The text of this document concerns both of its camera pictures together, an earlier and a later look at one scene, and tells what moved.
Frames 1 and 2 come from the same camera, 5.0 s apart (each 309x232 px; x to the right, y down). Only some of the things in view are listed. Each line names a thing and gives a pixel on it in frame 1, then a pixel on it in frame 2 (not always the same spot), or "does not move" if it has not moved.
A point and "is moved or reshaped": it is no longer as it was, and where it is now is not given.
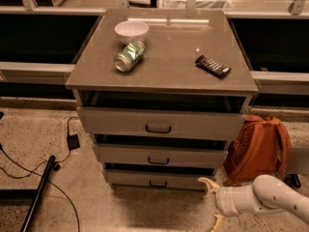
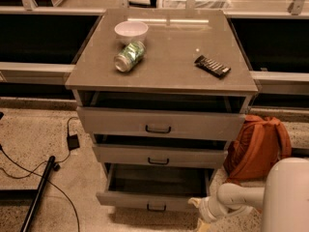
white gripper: (224, 201) to (205, 209)
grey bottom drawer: (157, 180) is moved or reshaped
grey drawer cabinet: (157, 76) does not move
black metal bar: (35, 202) does not move
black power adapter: (72, 141) does not move
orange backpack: (259, 147) does not move
